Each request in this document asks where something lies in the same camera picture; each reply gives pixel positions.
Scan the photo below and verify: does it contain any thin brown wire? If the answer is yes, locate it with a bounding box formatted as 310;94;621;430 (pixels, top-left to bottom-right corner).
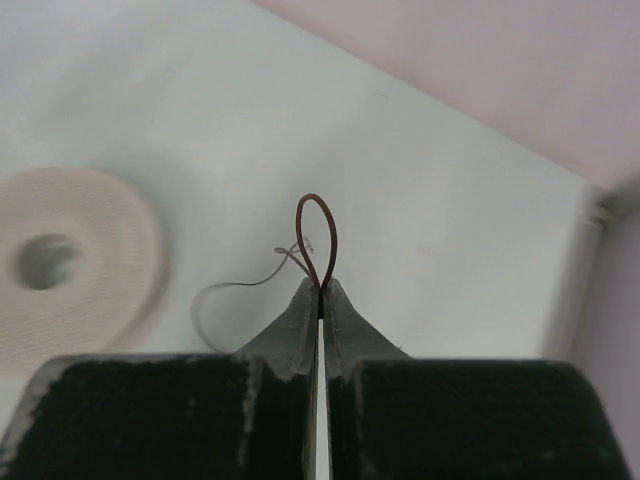
191;193;339;351

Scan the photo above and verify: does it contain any white plastic spool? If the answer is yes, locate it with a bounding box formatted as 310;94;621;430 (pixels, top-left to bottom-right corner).
1;167;168;376

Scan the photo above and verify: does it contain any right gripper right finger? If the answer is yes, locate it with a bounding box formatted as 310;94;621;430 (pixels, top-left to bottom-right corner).
323;281;631;479

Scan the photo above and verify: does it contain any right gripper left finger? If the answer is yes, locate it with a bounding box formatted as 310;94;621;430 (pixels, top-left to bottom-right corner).
1;280;319;479

